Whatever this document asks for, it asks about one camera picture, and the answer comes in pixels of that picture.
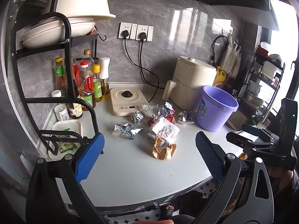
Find yellow detergent bottle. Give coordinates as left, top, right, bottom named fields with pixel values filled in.
left=212, top=66, right=227, bottom=89

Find red handle clear bottle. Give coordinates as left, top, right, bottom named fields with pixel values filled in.
left=72, top=63, right=81, bottom=83

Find white plastic tray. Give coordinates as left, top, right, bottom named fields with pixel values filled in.
left=48, top=119, right=84, bottom=161

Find white container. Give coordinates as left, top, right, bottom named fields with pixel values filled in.
left=263, top=62, right=278, bottom=80

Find black power cable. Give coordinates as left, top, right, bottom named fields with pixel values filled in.
left=140, top=40, right=160, bottom=102
left=124, top=38, right=165, bottom=90

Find cream plastic basin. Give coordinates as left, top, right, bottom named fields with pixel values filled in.
left=50, top=0, right=116, bottom=21

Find wall hook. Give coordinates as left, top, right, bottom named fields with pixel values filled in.
left=220, top=28, right=234, bottom=38

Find white plastic bag pink print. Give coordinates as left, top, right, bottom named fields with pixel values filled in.
left=150, top=117, right=180, bottom=144

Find person's right hand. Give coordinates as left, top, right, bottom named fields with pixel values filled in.
left=268, top=167, right=299, bottom=195

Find silver foil wrapper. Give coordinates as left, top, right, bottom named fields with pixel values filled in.
left=112, top=122, right=144, bottom=139

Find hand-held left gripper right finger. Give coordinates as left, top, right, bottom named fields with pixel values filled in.
left=192, top=131, right=275, bottom=224

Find cream air fryer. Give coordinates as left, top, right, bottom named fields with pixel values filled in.
left=162, top=56, right=217, bottom=111

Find gold cap clear bottle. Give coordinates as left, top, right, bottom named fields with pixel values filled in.
left=82, top=49, right=95, bottom=67

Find person's dark trousers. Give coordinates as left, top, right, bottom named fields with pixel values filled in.
left=173, top=190, right=220, bottom=224

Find black kitchen shelf rack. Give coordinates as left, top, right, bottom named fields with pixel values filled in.
left=238, top=41, right=287, bottom=125

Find yellow cap sauce bottle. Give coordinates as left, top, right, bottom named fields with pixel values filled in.
left=55, top=57, right=69, bottom=97

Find dark soy sauce bottle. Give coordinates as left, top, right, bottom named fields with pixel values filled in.
left=67, top=59, right=84, bottom=119

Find red cap oil bottle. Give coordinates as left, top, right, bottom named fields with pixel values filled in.
left=79, top=61, right=96, bottom=109

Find purple plastic bucket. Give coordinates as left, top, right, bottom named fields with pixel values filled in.
left=195, top=85, right=239, bottom=131

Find silver blue snack wrapper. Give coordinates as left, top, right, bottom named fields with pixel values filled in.
left=177, top=110, right=195, bottom=125

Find brown paper bag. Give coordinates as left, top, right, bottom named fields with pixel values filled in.
left=152, top=136, right=177, bottom=161

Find small white cap bottle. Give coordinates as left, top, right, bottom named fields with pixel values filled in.
left=51, top=90, right=70, bottom=121

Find silver red wrapper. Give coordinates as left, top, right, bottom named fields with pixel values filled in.
left=159, top=102, right=175, bottom=119

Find person's left hand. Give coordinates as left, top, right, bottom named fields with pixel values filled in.
left=130, top=219, right=175, bottom=224

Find white cup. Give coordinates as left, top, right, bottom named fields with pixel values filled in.
left=247, top=80, right=265, bottom=94

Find yellow cap green label bottle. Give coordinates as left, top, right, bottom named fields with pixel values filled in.
left=92, top=64, right=103, bottom=102

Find black sandal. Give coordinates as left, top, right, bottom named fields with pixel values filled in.
left=159, top=204, right=176, bottom=221

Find foil ball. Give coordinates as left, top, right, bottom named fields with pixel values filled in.
left=131, top=111, right=144, bottom=124

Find cream induction cooker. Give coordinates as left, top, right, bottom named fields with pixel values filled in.
left=110, top=87, right=150, bottom=116

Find hanging plastic bags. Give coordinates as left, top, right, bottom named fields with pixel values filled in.
left=220, top=37, right=242, bottom=79

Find green sachet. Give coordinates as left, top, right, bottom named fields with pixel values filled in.
left=59, top=142, right=78, bottom=154
left=56, top=128, right=72, bottom=139

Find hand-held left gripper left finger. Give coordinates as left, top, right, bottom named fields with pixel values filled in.
left=26, top=133, right=109, bottom=224

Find black dish rack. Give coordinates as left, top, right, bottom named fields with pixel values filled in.
left=7, top=12, right=108, bottom=157

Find white plate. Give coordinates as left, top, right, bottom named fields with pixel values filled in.
left=30, top=17, right=96, bottom=32
left=21, top=22, right=95, bottom=49

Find hanging black cable loop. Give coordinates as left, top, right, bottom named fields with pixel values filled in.
left=211, top=35, right=229, bottom=67

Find white plastic wrap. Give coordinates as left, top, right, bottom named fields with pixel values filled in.
left=140, top=105, right=161, bottom=118

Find white oil sprayer bottle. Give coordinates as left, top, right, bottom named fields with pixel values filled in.
left=98, top=57, right=110, bottom=98

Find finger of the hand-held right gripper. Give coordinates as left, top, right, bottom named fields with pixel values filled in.
left=242, top=124, right=276, bottom=143
left=226, top=132, right=255, bottom=150

